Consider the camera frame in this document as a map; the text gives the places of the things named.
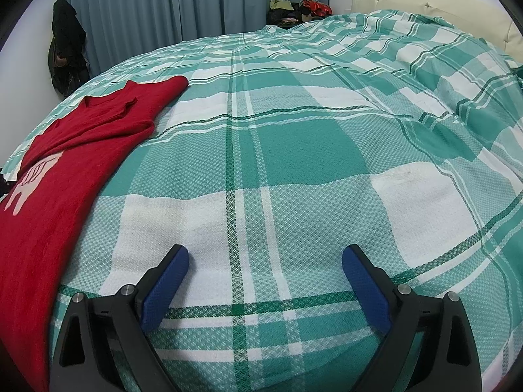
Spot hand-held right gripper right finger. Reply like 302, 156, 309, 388
342, 244, 481, 392

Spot blue curtain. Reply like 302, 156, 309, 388
65, 0, 332, 77

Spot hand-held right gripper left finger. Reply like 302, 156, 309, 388
49, 244, 190, 392

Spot green checked bed sheet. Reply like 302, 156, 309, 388
8, 9, 523, 392

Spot cream padded headboard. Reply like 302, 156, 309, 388
350, 0, 523, 68

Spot red sweater with rabbit print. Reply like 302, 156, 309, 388
0, 75, 189, 392

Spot pile of colourful clothes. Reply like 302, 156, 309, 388
267, 0, 333, 30

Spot black hanging clothes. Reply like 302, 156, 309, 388
48, 0, 91, 98

